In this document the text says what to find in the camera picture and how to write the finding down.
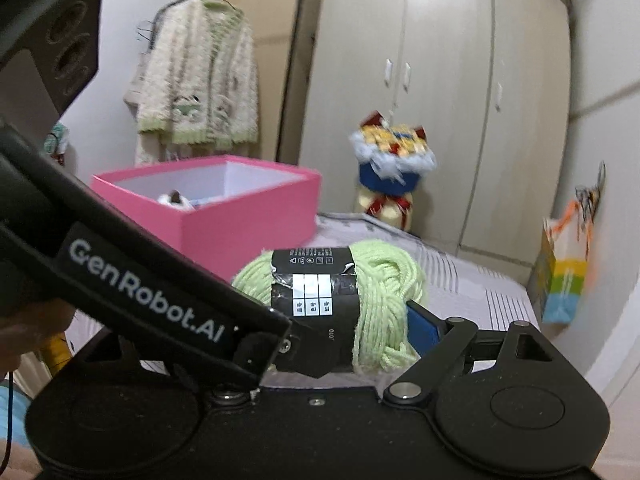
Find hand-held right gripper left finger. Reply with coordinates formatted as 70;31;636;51
70;330;258;407

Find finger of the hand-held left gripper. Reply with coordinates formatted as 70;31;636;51
231;317;334;387

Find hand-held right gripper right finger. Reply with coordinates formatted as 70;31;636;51
382;300;571;406

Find green yarn skein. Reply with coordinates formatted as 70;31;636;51
232;239;428;375

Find white dog strawberry plush toy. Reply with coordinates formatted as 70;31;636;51
157;189;196;210

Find pink cardboard box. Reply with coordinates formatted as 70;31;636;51
90;155;322;283

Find person's left hand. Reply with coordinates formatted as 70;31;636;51
0;302;77;377

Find striped bedsheet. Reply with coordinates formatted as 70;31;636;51
65;210;543;391

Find yellow plastic item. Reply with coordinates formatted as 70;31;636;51
42;332;73;376

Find colourful paper gift bag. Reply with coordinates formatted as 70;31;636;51
527;200;593;326

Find flower bouquet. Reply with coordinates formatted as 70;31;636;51
348;110;438;233

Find teal patterned cloth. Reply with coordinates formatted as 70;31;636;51
42;121;70;167

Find cream green knit cardigan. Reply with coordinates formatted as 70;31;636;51
124;0;261;166

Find black metal clothes rack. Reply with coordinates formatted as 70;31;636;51
135;0;311;166

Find beige wardrobe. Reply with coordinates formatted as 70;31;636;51
295;0;573;271

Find hanging hair ties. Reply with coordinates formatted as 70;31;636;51
574;160;607;226

